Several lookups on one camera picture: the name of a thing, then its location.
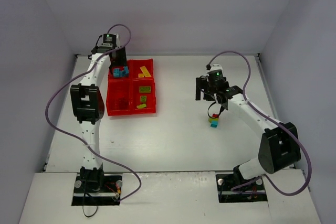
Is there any yellow long lego brick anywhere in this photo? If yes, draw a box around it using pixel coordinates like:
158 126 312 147
138 71 145 78

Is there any green lego brick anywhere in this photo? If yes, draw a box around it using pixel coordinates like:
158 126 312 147
139 86 152 94

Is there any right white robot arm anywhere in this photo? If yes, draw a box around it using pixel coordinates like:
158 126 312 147
195 70 301 180

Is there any red curved lego brick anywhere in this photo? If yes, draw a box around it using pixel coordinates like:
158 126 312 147
115 98 129 110

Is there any green red blue lego cluster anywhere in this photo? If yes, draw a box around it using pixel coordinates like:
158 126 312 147
208 113 219 128

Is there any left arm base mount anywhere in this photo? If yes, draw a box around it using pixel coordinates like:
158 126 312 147
71 174 123 206

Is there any blue oval printed lego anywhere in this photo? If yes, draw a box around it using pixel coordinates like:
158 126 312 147
112 68 121 78

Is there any red four-compartment bin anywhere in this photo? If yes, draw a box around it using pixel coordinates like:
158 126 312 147
106 59 156 116

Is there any small blue lego brick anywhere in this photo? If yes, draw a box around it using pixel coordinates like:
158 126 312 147
119 70 127 78

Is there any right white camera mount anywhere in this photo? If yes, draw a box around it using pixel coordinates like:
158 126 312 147
206 64 223 73

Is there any green curved lego piece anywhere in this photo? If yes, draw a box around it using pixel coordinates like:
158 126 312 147
136 103 147 109

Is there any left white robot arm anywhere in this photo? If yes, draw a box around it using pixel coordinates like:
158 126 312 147
70 33 129 183

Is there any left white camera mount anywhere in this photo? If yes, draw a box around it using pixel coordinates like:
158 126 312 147
115 34 121 48

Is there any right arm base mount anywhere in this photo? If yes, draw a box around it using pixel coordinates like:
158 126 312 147
215 173 268 204

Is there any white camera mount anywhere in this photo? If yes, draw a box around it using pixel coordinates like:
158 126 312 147
115 34 121 48
206 64 223 73

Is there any small green lego piece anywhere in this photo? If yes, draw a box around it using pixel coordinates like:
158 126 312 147
140 95 147 103

